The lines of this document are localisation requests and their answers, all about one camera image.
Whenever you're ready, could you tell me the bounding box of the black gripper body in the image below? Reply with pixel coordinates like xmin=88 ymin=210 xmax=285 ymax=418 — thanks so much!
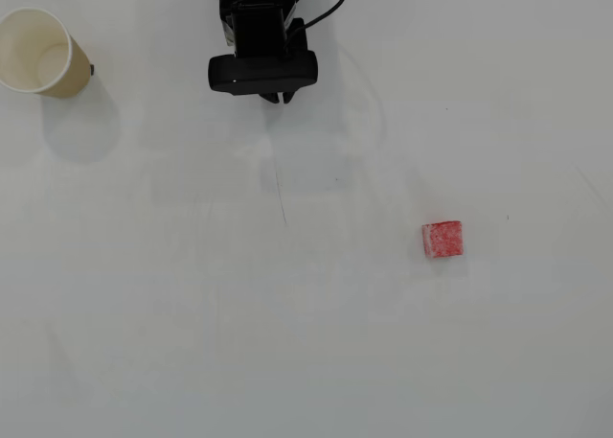
xmin=218 ymin=0 xmax=310 ymax=58

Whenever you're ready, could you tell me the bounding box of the red foam cube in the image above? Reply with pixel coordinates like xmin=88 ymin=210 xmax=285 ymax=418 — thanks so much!
xmin=420 ymin=219 xmax=465 ymax=260

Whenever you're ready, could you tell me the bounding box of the beige paper cup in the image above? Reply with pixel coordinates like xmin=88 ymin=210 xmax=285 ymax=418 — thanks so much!
xmin=0 ymin=7 xmax=93 ymax=100

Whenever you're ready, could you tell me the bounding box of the black webcam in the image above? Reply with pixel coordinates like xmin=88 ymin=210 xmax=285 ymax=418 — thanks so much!
xmin=207 ymin=50 xmax=320 ymax=98

